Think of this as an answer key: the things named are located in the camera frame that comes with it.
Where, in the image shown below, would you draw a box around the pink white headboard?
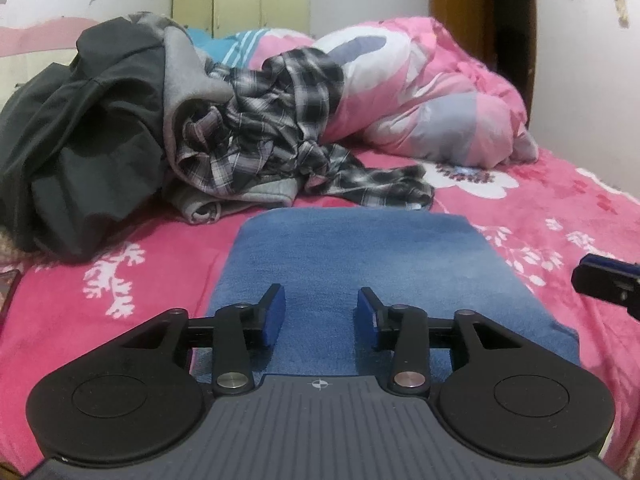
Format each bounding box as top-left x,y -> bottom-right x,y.
0,17 -> 101,111

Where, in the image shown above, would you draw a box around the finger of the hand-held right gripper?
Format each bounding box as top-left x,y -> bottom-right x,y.
571,254 -> 640,322

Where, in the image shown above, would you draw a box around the pink grey quilt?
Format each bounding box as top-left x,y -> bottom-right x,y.
220,16 -> 540,168

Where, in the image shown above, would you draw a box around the dark grey jacket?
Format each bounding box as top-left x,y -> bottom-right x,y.
0,17 -> 168,263

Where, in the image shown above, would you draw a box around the black white plaid shirt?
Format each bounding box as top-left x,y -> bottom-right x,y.
180,46 -> 436,211

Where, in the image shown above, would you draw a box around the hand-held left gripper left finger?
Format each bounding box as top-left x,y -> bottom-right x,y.
120,283 -> 287,396

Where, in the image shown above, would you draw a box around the pink floral bed sheet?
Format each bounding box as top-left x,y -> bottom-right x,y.
0,132 -> 640,480

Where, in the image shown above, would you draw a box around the blue denim jeans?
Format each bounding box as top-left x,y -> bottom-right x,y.
192,207 -> 583,386

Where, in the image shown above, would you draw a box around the grey hoodie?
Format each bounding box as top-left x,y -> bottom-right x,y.
132,10 -> 296,226

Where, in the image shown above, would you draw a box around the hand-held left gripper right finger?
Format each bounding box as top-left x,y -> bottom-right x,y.
356,287 -> 526,396

